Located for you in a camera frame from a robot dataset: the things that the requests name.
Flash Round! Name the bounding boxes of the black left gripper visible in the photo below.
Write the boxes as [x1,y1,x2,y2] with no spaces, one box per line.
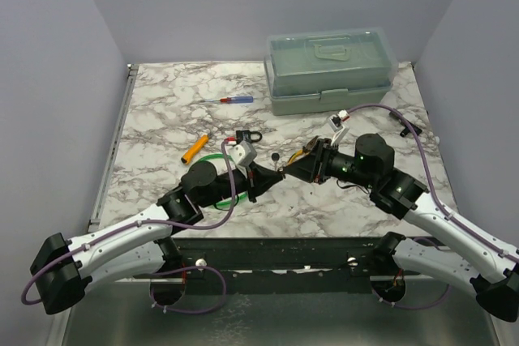
[199,160,282,208]

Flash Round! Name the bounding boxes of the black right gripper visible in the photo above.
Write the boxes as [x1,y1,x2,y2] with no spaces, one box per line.
[283,138,376,189]

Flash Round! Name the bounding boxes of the green cable lock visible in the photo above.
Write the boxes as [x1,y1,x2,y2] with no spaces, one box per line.
[199,153,247,211]

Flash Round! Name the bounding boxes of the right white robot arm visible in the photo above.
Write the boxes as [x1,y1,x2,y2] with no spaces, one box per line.
[283,134,518,323]

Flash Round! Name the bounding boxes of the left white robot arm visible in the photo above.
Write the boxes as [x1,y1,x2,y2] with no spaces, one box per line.
[21,161,283,315]

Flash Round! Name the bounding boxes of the black head silver key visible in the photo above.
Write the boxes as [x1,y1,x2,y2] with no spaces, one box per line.
[271,152,280,170]

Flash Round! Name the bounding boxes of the yellow black needle-nose pliers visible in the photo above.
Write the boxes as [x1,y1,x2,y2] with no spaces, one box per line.
[286,136,319,165]

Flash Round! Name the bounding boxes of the black Kaijing padlock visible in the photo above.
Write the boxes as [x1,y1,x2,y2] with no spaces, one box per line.
[235,130,263,144]

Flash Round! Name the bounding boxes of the orange utility knife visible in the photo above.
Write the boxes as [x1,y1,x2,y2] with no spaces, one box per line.
[181,134,209,164]

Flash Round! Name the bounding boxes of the red blue screwdriver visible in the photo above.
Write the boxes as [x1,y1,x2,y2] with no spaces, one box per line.
[199,96,254,104]

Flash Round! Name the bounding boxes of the green translucent tool box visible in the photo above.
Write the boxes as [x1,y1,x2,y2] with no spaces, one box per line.
[264,28,398,116]

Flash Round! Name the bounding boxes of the black cylinder lock part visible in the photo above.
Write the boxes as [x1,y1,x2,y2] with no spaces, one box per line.
[389,111,422,138]

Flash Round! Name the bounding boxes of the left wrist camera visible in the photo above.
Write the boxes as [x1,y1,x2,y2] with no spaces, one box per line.
[228,140,257,168]

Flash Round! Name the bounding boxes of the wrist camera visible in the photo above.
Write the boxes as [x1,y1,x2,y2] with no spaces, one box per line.
[327,109,350,147]
[228,140,257,168]

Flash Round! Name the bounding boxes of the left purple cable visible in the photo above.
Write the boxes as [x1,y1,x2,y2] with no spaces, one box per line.
[20,139,244,315]

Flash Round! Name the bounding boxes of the purple cable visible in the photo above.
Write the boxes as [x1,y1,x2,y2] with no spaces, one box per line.
[20,139,244,315]
[344,103,519,310]

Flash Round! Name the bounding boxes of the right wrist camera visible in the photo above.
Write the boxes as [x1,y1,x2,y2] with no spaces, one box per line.
[327,109,350,147]

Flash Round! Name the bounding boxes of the black metal base rail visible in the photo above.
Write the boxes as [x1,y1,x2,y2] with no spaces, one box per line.
[133,236,422,297]

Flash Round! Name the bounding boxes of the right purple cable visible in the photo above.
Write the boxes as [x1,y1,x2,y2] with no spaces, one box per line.
[344,103,519,310]

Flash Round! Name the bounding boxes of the aluminium side rail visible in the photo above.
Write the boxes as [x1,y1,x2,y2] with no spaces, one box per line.
[87,64,139,233]

